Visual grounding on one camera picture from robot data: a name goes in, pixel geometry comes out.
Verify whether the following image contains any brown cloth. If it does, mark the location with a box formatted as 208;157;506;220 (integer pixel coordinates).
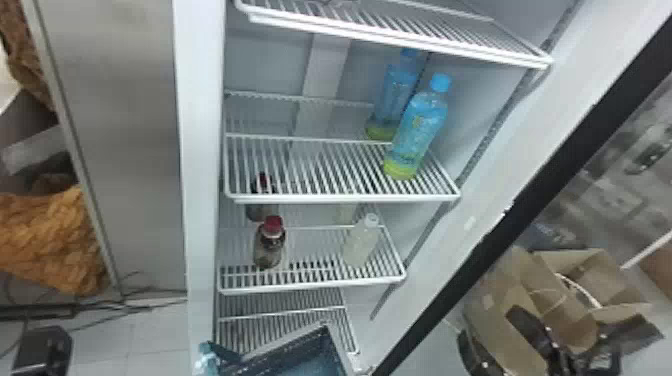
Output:
0;183;110;297
0;0;57;115

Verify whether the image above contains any black cable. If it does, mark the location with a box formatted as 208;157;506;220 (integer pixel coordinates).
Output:
0;271;188;362

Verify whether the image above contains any white bottle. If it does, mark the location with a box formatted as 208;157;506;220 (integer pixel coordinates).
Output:
340;212;381;269

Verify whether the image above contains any blue bottle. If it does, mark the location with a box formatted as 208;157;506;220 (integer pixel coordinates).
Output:
365;47;430;142
382;72;454;182
191;341;223;376

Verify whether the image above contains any brown bottle red cap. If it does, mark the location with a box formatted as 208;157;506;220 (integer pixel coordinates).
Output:
245;171;281;222
252;214;288;271

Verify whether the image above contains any fridge door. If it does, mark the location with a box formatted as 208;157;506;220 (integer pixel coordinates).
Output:
371;15;672;376

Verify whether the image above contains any cardboard box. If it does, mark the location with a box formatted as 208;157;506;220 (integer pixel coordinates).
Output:
460;244;666;376

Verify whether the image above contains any white fridge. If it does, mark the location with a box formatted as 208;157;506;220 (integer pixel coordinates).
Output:
20;0;672;376

